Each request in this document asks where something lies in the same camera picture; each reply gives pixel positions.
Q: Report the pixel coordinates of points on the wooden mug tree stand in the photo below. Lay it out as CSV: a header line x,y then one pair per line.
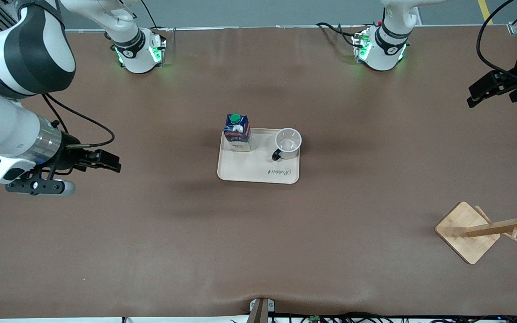
x,y
467,233

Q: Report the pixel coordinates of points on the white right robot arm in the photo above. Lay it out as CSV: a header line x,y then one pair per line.
x,y
16,58

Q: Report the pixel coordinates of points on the cream tray with rabbit print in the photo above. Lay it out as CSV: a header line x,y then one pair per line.
x,y
258,168

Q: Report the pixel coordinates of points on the metal table edge bracket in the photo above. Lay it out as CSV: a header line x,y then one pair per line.
x,y
260,312

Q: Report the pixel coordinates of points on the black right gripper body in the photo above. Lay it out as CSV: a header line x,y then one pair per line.
x,y
70,153

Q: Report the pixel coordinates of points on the blue milk carton green cap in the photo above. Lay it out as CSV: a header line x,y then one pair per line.
x,y
238,132

